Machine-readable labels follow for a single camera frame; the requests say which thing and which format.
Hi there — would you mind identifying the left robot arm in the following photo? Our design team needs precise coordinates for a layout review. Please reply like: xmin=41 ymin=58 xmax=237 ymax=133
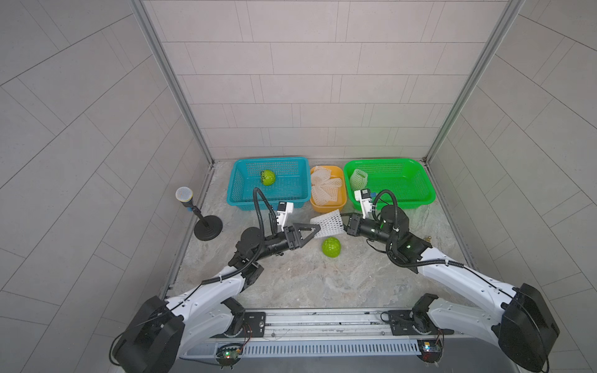
xmin=108 ymin=188 xmax=320 ymax=372

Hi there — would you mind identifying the white foam nets pile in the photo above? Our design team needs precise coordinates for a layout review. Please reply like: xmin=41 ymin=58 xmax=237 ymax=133
xmin=311 ymin=166 xmax=344 ymax=206

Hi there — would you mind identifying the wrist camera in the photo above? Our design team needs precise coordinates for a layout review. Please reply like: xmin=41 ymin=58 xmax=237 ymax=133
xmin=276 ymin=201 xmax=294 ymax=231
xmin=354 ymin=189 xmax=376 ymax=219

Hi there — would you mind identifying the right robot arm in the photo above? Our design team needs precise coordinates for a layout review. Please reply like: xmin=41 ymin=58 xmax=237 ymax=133
xmin=345 ymin=189 xmax=560 ymax=372

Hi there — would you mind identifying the green custard apple in basket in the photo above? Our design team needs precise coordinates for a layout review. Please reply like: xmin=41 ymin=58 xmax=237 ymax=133
xmin=261 ymin=169 xmax=276 ymax=187

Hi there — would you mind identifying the teal plastic basket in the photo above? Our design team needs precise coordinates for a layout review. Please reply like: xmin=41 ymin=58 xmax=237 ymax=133
xmin=227 ymin=157 xmax=311 ymax=211

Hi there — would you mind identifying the green plastic basket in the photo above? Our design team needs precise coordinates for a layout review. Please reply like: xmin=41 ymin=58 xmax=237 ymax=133
xmin=344 ymin=159 xmax=436 ymax=210

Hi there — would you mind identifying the left circuit board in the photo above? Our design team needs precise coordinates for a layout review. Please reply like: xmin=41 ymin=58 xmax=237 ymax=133
xmin=215 ymin=343 xmax=243 ymax=368

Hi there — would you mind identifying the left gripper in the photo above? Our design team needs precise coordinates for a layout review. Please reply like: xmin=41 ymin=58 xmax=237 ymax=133
xmin=250 ymin=228 xmax=317 ymax=264

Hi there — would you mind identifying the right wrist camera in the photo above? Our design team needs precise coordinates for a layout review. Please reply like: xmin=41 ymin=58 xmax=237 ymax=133
xmin=354 ymin=189 xmax=376 ymax=219

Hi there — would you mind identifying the circuit board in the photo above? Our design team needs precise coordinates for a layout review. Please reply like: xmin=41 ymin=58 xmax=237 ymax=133
xmin=215 ymin=343 xmax=243 ymax=368
xmin=418 ymin=340 xmax=444 ymax=364

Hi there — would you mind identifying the right circuit board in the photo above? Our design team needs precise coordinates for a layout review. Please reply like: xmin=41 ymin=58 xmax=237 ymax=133
xmin=418 ymin=340 xmax=444 ymax=364

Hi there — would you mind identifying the yellow plastic tub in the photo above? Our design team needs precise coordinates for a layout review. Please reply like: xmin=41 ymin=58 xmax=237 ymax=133
xmin=310 ymin=166 xmax=348 ymax=214

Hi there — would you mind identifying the white foam net sleeve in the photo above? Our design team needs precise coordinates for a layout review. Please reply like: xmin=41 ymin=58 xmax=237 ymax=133
xmin=349 ymin=168 xmax=369 ymax=192
xmin=310 ymin=210 xmax=345 ymax=239

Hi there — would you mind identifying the microphone on black stand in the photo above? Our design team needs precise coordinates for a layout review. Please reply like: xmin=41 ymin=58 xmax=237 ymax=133
xmin=175 ymin=186 xmax=223 ymax=242

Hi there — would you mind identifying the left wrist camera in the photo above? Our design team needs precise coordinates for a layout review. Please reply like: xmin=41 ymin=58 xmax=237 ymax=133
xmin=276 ymin=201 xmax=294 ymax=231

